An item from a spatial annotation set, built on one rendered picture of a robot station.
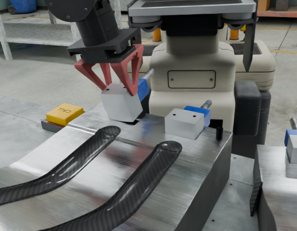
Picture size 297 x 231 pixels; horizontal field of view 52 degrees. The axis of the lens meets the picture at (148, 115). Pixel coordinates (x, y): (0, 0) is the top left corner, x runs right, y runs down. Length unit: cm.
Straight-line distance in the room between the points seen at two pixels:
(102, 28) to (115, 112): 14
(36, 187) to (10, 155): 26
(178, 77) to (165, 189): 46
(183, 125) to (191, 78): 36
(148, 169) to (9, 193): 17
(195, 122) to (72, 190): 20
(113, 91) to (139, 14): 21
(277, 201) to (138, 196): 17
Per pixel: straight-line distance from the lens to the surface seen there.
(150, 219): 35
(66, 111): 71
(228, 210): 49
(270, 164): 49
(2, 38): 431
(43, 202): 38
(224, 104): 79
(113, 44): 44
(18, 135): 74
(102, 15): 46
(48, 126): 72
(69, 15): 39
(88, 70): 50
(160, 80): 81
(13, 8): 810
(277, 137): 220
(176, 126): 47
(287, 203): 41
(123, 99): 49
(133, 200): 39
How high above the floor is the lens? 114
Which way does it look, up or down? 28 degrees down
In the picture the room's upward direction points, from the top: 4 degrees counter-clockwise
